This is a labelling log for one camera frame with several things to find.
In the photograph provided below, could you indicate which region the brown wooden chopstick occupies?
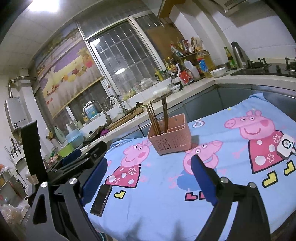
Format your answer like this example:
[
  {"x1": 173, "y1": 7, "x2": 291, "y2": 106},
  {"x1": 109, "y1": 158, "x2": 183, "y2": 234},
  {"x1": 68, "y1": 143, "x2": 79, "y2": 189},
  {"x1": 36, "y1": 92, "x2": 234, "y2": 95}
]
[
  {"x1": 149, "y1": 100, "x2": 164, "y2": 135},
  {"x1": 162, "y1": 95, "x2": 168, "y2": 133},
  {"x1": 145, "y1": 104, "x2": 161, "y2": 135}
]

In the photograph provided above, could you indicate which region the chrome kitchen faucet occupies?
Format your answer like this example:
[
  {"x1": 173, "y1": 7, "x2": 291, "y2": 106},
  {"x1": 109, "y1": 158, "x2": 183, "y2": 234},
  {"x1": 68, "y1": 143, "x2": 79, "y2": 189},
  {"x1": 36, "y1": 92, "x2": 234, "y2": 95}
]
[
  {"x1": 83, "y1": 100, "x2": 112, "y2": 123},
  {"x1": 104, "y1": 95, "x2": 127, "y2": 114}
]

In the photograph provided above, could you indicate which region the barred kitchen window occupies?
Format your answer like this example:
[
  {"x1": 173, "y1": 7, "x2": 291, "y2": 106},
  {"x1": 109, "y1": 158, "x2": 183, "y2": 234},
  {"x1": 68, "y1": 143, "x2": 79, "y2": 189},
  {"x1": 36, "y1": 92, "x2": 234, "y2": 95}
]
[{"x1": 77, "y1": 12, "x2": 167, "y2": 95}]

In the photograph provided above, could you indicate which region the green plastic basin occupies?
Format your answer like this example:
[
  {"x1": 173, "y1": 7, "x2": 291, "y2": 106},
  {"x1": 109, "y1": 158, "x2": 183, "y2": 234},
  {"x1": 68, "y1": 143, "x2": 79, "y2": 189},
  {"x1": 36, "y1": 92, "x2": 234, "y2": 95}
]
[{"x1": 57, "y1": 143, "x2": 74, "y2": 158}]

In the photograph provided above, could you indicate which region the light blue plastic container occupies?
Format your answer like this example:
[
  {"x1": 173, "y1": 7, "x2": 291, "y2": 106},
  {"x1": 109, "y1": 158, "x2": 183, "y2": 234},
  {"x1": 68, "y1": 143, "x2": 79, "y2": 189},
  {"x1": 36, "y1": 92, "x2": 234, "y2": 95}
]
[{"x1": 66, "y1": 130, "x2": 84, "y2": 149}]

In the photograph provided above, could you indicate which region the black smartphone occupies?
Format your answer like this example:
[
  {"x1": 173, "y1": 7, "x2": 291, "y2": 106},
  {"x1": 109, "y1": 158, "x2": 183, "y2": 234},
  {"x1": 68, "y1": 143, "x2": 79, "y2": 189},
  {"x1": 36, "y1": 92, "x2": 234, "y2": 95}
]
[{"x1": 90, "y1": 184, "x2": 112, "y2": 217}]

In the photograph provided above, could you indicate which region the purple cloth rag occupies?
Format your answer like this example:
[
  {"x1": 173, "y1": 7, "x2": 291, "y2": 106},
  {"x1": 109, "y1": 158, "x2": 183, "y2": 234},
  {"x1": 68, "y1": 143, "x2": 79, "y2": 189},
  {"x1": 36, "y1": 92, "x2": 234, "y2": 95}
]
[{"x1": 100, "y1": 129, "x2": 109, "y2": 136}]

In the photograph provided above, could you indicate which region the blue white detergent tub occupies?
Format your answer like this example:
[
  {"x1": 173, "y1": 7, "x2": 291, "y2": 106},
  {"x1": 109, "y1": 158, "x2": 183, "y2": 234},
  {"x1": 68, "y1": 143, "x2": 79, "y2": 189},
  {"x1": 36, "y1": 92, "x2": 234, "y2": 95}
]
[{"x1": 83, "y1": 101, "x2": 99, "y2": 121}]

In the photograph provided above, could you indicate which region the phone mounted on gripper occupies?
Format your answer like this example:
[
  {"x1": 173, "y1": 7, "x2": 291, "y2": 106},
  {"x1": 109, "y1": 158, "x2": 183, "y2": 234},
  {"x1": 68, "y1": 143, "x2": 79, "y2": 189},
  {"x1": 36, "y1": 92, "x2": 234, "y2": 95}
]
[{"x1": 21, "y1": 120, "x2": 49, "y2": 184}]

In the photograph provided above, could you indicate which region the Peppa Pig blue tablecloth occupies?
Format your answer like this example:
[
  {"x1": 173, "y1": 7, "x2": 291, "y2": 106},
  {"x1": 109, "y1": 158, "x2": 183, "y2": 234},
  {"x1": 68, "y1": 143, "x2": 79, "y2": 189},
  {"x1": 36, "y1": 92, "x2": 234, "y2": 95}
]
[{"x1": 83, "y1": 93, "x2": 295, "y2": 240}]

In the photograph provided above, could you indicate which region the white gas water heater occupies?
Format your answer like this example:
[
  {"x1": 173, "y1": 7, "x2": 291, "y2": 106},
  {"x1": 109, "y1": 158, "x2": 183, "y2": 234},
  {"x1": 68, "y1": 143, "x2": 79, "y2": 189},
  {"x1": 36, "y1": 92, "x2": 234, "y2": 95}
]
[{"x1": 4, "y1": 96, "x2": 29, "y2": 134}]

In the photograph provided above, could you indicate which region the wooden cutting board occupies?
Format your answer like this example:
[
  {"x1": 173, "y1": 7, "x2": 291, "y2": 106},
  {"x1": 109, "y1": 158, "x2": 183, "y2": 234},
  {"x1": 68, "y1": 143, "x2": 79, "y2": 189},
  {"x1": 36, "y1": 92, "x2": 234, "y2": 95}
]
[{"x1": 107, "y1": 106, "x2": 144, "y2": 131}]

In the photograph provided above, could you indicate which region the fruit print roller blind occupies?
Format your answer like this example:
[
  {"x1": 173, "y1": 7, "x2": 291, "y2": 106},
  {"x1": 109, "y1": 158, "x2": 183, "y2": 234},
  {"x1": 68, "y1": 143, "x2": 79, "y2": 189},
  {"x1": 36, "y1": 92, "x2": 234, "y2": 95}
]
[{"x1": 34, "y1": 23, "x2": 102, "y2": 117}]

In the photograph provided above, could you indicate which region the pink perforated utensil basket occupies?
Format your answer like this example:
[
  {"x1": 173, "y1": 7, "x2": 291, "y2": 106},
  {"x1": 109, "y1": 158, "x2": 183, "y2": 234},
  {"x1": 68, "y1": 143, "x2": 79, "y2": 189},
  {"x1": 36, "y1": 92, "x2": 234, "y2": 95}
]
[{"x1": 147, "y1": 113, "x2": 192, "y2": 155}]

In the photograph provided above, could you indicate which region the red snack packet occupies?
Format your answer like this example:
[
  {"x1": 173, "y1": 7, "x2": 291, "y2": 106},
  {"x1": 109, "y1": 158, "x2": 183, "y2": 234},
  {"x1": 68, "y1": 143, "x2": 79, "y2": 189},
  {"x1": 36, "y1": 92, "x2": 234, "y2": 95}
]
[{"x1": 179, "y1": 70, "x2": 194, "y2": 85}]

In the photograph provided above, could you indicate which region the white translucent plastic jug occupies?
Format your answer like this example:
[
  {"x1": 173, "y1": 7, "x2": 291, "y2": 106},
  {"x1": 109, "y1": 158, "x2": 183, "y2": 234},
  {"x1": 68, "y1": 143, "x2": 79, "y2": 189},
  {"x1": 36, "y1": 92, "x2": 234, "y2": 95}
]
[{"x1": 184, "y1": 60, "x2": 201, "y2": 80}]

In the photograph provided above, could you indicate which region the white ceramic bowl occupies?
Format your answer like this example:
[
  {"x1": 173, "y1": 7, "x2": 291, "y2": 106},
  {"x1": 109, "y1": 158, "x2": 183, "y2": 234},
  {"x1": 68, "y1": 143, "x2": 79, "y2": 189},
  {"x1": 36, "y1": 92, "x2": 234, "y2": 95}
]
[{"x1": 210, "y1": 67, "x2": 226, "y2": 78}]

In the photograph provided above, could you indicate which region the black gas stove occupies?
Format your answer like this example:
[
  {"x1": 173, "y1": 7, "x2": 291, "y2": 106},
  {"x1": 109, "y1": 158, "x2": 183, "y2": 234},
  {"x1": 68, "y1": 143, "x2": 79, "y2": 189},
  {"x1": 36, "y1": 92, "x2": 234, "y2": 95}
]
[{"x1": 231, "y1": 58, "x2": 296, "y2": 78}]

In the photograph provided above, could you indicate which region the wooden spice shelf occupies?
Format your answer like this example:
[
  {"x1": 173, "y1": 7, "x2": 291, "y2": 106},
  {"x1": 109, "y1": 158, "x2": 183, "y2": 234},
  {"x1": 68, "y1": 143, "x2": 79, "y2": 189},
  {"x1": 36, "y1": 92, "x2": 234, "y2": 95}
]
[{"x1": 170, "y1": 37, "x2": 203, "y2": 64}]

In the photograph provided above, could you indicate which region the green glass sauce bottle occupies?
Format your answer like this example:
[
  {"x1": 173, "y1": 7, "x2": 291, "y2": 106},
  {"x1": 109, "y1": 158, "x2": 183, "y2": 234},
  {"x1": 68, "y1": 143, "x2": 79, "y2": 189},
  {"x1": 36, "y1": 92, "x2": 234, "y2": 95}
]
[{"x1": 224, "y1": 47, "x2": 237, "y2": 70}]

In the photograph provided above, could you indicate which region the large cooking oil bottle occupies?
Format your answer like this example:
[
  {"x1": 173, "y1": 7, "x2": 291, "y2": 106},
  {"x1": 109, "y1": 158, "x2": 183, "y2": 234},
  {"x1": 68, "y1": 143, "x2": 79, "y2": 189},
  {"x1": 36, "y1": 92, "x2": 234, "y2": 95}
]
[{"x1": 197, "y1": 50, "x2": 216, "y2": 78}]

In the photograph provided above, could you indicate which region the stainless steel thermos kettle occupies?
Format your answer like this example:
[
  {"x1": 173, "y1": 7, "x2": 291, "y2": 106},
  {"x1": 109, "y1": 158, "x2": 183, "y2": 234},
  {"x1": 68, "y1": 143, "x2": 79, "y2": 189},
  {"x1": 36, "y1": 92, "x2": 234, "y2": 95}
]
[{"x1": 231, "y1": 41, "x2": 248, "y2": 69}]

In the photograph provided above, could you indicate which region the steel range hood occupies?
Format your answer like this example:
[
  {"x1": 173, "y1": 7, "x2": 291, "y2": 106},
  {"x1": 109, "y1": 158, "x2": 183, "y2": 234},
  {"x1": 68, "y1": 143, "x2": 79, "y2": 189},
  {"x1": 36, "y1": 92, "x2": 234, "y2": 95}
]
[{"x1": 211, "y1": 0, "x2": 257, "y2": 16}]

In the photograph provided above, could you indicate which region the white small camera device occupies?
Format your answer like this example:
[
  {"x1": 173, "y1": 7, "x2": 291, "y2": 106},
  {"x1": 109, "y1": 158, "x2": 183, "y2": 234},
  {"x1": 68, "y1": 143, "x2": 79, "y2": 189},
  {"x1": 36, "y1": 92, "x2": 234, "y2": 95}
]
[{"x1": 276, "y1": 133, "x2": 295, "y2": 160}]

